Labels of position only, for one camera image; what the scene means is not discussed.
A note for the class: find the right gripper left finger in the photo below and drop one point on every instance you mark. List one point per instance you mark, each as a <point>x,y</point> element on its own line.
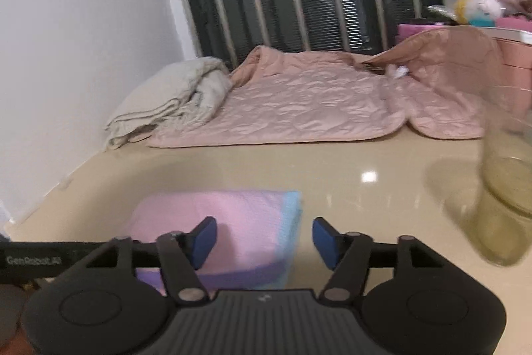
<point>200,241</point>

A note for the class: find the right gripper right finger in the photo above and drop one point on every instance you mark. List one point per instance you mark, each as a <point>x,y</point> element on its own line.
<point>328,242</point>

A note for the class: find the person's left hand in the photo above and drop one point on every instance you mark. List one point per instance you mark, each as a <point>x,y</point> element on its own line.
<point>13,339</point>

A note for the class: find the pink quilted blanket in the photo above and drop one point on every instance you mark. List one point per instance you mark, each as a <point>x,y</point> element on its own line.
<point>432,81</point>

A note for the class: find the magenta pink box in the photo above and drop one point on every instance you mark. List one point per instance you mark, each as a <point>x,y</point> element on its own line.
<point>406,30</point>

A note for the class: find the beige knitted blanket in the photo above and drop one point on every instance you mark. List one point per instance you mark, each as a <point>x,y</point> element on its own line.
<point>180,97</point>

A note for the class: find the pink blue purple-trimmed garment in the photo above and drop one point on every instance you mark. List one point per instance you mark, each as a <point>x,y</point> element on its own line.
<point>257,232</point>

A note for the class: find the white yellow plush toy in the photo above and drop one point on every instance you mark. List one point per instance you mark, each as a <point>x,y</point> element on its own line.
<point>483,13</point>

